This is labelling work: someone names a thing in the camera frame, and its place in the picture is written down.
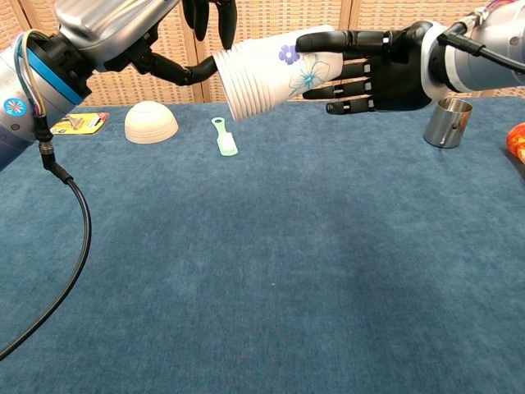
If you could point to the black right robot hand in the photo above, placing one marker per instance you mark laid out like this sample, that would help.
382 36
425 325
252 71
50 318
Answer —
398 70

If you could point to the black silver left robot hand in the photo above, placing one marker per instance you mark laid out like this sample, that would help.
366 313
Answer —
106 28

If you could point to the stack of floral paper cups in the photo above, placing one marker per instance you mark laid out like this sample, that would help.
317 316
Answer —
262 78

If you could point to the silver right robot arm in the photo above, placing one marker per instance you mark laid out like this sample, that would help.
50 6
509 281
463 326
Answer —
500 33

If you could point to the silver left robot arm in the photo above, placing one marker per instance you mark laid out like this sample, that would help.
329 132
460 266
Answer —
16 127

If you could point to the stainless steel cup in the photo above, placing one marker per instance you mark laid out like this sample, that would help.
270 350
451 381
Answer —
447 127

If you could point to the yellow carded peeler package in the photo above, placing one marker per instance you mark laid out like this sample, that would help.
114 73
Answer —
84 125

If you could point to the beige ribbed bowl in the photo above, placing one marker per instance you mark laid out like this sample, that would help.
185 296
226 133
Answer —
151 125

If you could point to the orange patterned packet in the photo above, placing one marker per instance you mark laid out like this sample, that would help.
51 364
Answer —
518 141

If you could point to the woven wooden folding screen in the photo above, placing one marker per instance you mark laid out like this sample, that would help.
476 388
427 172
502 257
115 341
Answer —
266 16

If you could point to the mint green small brush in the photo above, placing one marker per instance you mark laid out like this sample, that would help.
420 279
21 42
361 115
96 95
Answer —
226 144

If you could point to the blue table cloth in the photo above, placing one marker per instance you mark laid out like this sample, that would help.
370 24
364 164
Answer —
246 267

